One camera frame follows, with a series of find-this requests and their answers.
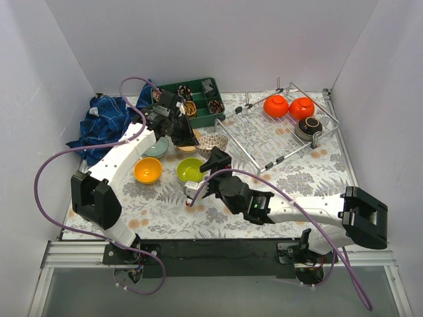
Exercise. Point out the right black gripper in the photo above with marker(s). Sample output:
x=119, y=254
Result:
x=217, y=170

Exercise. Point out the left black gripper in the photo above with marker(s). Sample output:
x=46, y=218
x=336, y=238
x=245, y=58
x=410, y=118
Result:
x=180, y=129

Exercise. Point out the brown patterned white bowl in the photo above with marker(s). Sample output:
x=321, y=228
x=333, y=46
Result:
x=208, y=142

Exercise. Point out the lime green bowl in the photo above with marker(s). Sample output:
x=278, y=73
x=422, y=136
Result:
x=189, y=170

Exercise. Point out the beige bowl with drawing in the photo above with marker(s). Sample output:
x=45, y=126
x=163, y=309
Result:
x=190, y=149

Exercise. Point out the pale green ribbed bowl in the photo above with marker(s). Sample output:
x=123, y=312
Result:
x=158, y=149

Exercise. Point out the yellow bowl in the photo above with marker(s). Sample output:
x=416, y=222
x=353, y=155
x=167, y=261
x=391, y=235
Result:
x=148, y=170

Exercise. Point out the orange bowl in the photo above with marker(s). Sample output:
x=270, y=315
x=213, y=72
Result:
x=302, y=108
x=276, y=106

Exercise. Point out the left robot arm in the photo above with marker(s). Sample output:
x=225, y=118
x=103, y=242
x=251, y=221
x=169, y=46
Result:
x=94, y=193

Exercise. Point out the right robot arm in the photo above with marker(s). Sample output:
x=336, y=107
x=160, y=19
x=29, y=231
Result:
x=353, y=217

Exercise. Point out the metal dish rack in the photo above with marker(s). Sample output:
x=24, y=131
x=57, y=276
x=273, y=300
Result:
x=265, y=141

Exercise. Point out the yellow ties bottom middle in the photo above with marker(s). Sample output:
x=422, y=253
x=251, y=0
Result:
x=190, y=109

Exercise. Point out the green compartment tray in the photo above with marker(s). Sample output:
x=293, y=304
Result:
x=193, y=90

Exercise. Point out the brown ties bottom right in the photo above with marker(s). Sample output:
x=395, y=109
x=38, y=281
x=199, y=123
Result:
x=216, y=107

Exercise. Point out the blue plaid cloth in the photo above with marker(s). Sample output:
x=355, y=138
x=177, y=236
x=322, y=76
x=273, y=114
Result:
x=105, y=122

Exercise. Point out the floral table mat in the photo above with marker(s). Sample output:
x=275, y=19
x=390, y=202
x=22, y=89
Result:
x=158, y=210

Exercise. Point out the black brown bowl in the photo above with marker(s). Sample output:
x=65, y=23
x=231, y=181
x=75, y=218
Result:
x=307, y=127

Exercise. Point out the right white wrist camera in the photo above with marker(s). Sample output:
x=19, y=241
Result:
x=191, y=188

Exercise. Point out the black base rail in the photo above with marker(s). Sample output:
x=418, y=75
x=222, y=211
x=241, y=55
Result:
x=238, y=257

